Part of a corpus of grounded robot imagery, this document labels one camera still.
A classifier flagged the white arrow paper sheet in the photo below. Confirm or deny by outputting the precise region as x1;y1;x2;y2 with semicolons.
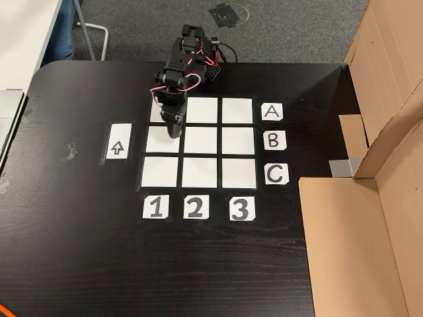
105;123;132;160

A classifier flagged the red and black clamp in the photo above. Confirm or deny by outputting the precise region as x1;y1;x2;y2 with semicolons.
210;37;221;67

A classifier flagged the paper label number 2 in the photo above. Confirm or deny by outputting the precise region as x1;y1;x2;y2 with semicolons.
183;194;210;220

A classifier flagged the paper label number 1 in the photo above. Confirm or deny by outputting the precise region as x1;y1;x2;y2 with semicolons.
142;194;169;219

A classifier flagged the paper label letter A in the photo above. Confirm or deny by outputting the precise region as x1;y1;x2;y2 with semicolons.
260;102;284;122

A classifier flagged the paper label number 3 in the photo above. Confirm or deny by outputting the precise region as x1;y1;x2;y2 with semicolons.
229;196;256;222

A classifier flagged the paper label letter B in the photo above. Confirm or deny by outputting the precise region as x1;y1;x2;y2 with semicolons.
263;131;288;151

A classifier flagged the paper label letter C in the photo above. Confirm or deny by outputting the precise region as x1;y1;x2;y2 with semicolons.
264;164;289;186

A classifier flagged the grey metal desk leg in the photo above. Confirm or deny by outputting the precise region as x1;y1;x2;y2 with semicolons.
74;0;110;62

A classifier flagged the person's leg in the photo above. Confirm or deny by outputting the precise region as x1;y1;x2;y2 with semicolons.
42;0;76;65

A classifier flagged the white desk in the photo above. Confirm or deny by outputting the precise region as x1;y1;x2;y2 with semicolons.
0;0;63;92

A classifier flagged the brown cardboard panel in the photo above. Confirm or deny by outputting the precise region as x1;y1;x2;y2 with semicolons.
298;117;423;317
338;0;423;159

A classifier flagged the white red servo cable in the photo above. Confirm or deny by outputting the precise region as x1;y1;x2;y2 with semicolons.
149;39;217;97

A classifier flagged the black power cable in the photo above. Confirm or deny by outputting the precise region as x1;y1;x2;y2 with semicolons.
217;42;239;63

